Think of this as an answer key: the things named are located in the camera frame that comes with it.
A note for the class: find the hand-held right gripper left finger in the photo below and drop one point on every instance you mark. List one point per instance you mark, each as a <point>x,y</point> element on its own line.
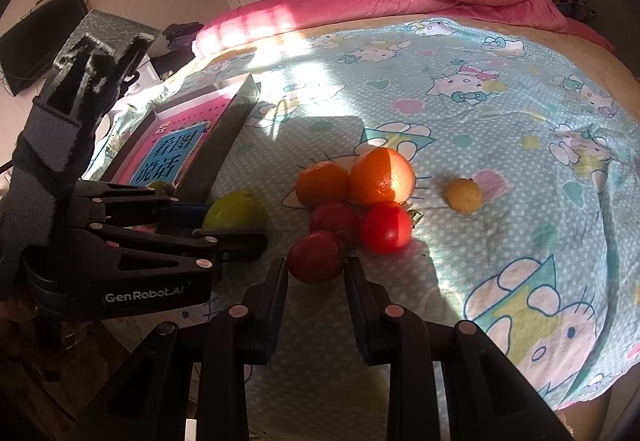
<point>276,306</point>

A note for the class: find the dark clothes pile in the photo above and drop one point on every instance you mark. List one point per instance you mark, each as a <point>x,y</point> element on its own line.
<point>182,33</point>

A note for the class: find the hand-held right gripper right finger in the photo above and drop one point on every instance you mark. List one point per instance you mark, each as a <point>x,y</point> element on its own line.
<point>359,311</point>

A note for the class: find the dark patterned pillow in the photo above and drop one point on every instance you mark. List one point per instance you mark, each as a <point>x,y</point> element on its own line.
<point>570,3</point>

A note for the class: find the cartoon cat printed blanket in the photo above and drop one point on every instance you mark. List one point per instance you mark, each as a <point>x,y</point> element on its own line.
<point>500,146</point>

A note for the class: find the red tomato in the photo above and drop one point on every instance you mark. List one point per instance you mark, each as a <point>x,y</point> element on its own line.
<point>332,217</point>
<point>315,258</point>
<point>386,228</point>

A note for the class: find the small orange mandarin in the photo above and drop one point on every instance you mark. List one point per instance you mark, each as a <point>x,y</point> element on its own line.
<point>321,183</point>

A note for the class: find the green lime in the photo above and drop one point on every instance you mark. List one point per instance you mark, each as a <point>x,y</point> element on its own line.
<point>164,186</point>
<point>235,212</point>

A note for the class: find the black monitor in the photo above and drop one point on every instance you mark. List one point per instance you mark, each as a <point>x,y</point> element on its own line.
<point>42,41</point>

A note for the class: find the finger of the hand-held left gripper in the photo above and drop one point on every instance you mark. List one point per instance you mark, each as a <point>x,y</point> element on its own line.
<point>187,212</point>
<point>235,245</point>

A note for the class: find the small yellow fruit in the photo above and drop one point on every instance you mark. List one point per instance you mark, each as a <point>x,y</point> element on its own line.
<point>465,195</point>

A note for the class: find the large orange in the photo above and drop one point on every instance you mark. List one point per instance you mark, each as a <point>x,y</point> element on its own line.
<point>382,177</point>

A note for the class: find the pink children's book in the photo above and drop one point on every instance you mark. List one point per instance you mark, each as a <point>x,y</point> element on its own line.
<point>180,141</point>

